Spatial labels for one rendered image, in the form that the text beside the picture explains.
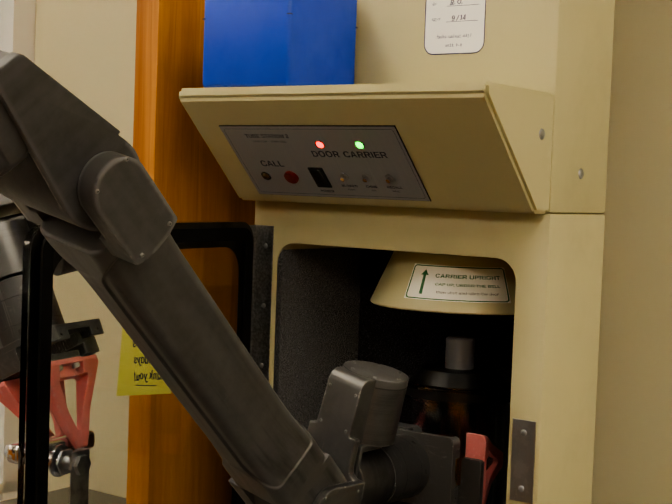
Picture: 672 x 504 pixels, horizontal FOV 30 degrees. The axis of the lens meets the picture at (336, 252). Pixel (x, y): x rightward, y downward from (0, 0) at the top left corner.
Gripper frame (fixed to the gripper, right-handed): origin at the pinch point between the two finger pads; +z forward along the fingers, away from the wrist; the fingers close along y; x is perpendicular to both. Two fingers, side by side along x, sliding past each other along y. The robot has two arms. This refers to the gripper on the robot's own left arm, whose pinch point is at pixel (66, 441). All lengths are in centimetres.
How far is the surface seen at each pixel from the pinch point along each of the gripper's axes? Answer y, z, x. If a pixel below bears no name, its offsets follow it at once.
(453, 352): -23.6, 4.1, -28.4
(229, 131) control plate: -17.9, -21.2, -13.4
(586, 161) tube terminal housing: -44, -7, -26
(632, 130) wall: -39, -13, -63
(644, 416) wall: -27, 18, -62
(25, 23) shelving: 48, -73, -73
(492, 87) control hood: -44.2, -12.6, -8.7
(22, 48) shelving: 50, -69, -73
